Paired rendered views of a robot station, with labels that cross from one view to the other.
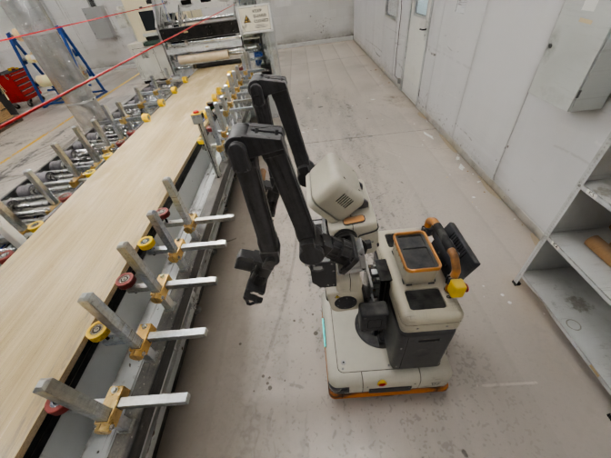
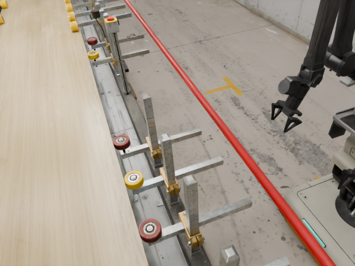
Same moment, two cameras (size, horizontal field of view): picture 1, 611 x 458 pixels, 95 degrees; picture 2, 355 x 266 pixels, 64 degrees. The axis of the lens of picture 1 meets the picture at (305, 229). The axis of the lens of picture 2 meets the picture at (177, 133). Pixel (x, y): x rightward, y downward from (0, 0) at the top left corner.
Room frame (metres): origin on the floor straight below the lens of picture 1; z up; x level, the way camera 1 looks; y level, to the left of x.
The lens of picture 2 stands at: (0.34, 0.93, 1.84)
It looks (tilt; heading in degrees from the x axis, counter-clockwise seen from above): 42 degrees down; 340
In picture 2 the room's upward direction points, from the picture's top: 5 degrees counter-clockwise
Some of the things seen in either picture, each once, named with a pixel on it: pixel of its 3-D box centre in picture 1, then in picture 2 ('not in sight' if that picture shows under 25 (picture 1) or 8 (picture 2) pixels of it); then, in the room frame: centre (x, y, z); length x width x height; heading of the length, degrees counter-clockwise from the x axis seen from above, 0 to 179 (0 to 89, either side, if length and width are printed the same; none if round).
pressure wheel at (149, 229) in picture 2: (129, 285); (151, 235); (0.89, 0.87, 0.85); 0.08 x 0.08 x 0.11
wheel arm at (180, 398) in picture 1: (127, 403); not in sight; (0.38, 0.70, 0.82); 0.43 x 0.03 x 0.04; 87
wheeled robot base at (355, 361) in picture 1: (377, 334); (354, 221); (0.81, -0.35, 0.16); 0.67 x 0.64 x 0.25; 87
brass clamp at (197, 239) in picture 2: (161, 288); (190, 228); (0.86, 0.72, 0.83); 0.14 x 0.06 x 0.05; 177
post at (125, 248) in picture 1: (150, 280); (192, 220); (0.84, 0.72, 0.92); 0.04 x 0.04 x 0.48; 87
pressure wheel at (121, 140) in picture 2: (165, 218); (123, 147); (1.39, 0.84, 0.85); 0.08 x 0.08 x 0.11
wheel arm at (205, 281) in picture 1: (172, 284); (201, 220); (0.88, 0.67, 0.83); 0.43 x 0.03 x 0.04; 87
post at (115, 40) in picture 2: (210, 151); (120, 64); (2.08, 0.65, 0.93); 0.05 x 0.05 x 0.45; 87
